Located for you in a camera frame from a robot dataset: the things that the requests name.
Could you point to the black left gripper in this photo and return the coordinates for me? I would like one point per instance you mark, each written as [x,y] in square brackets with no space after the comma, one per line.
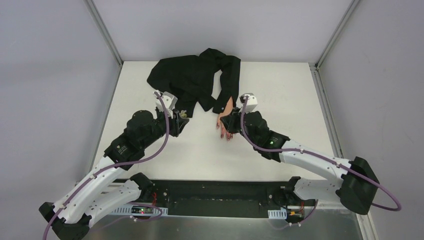
[178,120]

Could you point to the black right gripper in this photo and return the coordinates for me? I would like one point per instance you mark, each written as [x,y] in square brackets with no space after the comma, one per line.
[231,122]

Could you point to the yellow nail polish bottle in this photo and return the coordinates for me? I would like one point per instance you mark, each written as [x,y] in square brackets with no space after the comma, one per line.
[183,114]

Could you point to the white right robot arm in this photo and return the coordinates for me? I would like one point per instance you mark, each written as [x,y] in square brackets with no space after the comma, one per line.
[350,182]

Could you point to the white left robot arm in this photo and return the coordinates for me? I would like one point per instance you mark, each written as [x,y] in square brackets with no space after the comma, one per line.
[72,216]

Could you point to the mannequin hand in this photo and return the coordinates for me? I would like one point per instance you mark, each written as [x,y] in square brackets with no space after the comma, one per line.
[225,111]

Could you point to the black shirt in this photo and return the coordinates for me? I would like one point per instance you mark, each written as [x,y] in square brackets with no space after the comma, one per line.
[210,79]

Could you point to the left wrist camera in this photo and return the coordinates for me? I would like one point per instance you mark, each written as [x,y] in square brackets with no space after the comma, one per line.
[165,102]

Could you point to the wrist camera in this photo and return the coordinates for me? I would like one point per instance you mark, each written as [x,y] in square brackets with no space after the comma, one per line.
[249,102]
[165,102]

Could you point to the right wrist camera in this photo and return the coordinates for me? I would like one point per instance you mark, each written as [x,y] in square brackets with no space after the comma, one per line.
[249,102]

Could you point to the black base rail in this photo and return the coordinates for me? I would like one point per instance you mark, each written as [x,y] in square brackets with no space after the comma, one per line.
[228,199]

